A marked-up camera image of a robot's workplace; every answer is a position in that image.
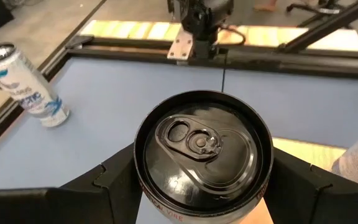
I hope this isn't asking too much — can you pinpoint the person's foot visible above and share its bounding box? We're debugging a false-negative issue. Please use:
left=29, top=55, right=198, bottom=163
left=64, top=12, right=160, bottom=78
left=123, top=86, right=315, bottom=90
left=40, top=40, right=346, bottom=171
left=252, top=0, right=280, bottom=12

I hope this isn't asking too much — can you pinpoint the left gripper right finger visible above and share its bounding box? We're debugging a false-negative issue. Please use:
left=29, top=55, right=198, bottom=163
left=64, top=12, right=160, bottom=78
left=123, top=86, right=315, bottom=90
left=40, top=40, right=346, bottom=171
left=263, top=147, right=334, bottom=224

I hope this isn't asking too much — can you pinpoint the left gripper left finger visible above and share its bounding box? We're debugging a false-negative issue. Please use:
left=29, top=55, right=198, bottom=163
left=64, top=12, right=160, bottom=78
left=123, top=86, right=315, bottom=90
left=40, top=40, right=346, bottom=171
left=59, top=142, right=143, bottom=224

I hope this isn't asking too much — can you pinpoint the black chair base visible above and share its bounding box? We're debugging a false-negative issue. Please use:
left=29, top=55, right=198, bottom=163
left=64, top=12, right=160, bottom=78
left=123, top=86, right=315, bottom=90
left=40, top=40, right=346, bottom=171
left=285, top=0, right=343, bottom=16

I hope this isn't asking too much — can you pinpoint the light wooden board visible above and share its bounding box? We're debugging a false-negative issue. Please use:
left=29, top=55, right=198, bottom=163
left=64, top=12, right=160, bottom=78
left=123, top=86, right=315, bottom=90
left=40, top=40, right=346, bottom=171
left=239, top=136, right=347, bottom=224

